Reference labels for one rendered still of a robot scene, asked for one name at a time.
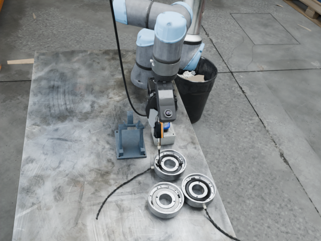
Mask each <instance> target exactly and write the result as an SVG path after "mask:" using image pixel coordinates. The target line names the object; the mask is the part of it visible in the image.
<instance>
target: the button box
mask: <svg viewBox="0 0 321 241"><path fill-rule="evenodd" d="M151 133H152V137H153V140H154V144H155V146H157V139H156V138H155V137H154V136H153V135H154V128H151ZM175 136H176V135H175V132H174V129H173V126H172V123H171V122H170V128H169V129H166V130H164V138H161V145H168V144H174V141H175Z"/></svg>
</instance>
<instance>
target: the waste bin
mask: <svg viewBox="0 0 321 241"><path fill-rule="evenodd" d="M185 71H188V72H192V71H190V70H183V69H180V68H179V71H178V73H177V74H179V75H183V73H184V72H185ZM193 71H195V73H196V74H195V75H194V76H196V75H203V76H204V81H190V80H187V79H184V78H182V77H180V76H179V75H177V77H176V78H175V79H174V82H175V85H176V87H177V90H178V92H179V94H180V97H181V99H182V102H183V104H184V107H185V109H186V112H187V114H188V117H189V119H190V122H191V124H192V123H195V122H197V121H198V120H199V119H200V118H201V115H202V112H203V110H204V107H205V105H206V102H207V99H208V96H209V94H210V92H211V90H212V88H213V85H214V82H215V79H216V77H217V74H218V70H217V67H216V66H215V65H214V64H213V63H212V62H211V61H210V60H209V59H207V58H205V57H203V56H200V59H199V61H198V64H197V67H196V68H195V69H194V70H193Z"/></svg>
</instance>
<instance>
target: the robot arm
mask: <svg viewBox="0 0 321 241"><path fill-rule="evenodd" d="M206 2H207V0H183V2H181V1H179V2H175V3H173V4H172V5H168V4H163V3H158V2H154V1H153V0H114V1H113V8H114V14H115V20H116V21H117V22H120V23H123V24H126V25H133V26H137V27H141V28H144V29H142V30H141V31H140V32H139V33H138V36H137V41H136V44H137V49H136V63H135V65H134V67H133V69H132V71H131V78H130V79H131V82H132V83H133V84H134V85H135V86H137V87H139V88H142V89H146V90H147V94H148V98H149V99H147V102H146V103H145V112H146V115H147V118H148V121H149V124H150V126H151V127H152V128H154V127H155V122H156V116H157V115H158V116H159V121H160V122H161V123H163V125H164V126H163V127H165V126H166V125H167V124H168V123H169V122H173V121H175V120H176V118H177V117H176V111H177V108H178V106H177V99H175V97H176V94H175V93H174V90H175V89H174V86H173V83H172V80H174V79H175V78H176V77H177V73H178V71H179V68H180V69H183V70H190V71H193V70H194V69H195V68H196V67H197V64H198V61H199V59H200V56H201V54H202V51H203V48H204V43H202V37H201V35H200V29H201V25H202V21H203V15H204V11H205V7H206Z"/></svg>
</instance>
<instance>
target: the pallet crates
mask: <svg viewBox="0 0 321 241"><path fill-rule="evenodd" d="M283 1H284V2H286V3H287V4H288V5H289V6H291V7H292V8H294V9H295V10H297V11H298V12H300V13H301V14H302V15H304V16H305V17H307V18H308V19H309V20H311V21H312V22H314V23H315V24H316V25H318V26H319V27H321V21H320V20H319V19H318V16H319V15H321V0H299V1H301V2H302V3H304V4H305V5H307V6H308V8H307V9H306V10H304V9H303V8H302V7H300V6H299V5H297V4H296V3H294V2H293V1H292V0H283Z"/></svg>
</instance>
